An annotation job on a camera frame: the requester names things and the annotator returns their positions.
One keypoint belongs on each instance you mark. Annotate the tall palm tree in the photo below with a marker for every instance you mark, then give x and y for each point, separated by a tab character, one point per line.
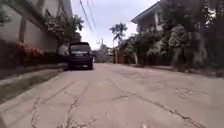
118	30

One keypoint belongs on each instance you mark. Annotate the grey concrete road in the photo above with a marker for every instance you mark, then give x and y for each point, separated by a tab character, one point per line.
126	100

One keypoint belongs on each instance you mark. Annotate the two-storey house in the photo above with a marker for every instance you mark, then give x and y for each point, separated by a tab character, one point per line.
150	18

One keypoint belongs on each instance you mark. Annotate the leafy tree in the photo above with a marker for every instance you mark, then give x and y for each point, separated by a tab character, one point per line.
65	26

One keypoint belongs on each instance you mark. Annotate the grass verge with kerb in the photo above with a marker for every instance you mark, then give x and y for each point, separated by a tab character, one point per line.
23	81

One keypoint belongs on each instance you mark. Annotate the hedge with red flowers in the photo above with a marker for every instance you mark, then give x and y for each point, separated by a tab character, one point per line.
30	55

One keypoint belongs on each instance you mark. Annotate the dark van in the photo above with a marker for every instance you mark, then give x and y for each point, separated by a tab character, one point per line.
80	55

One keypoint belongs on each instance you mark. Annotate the pale walled building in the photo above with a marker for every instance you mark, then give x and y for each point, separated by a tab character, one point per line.
33	33

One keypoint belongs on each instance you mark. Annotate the row of trees and bushes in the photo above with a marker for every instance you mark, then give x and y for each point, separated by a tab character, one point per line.
186	36

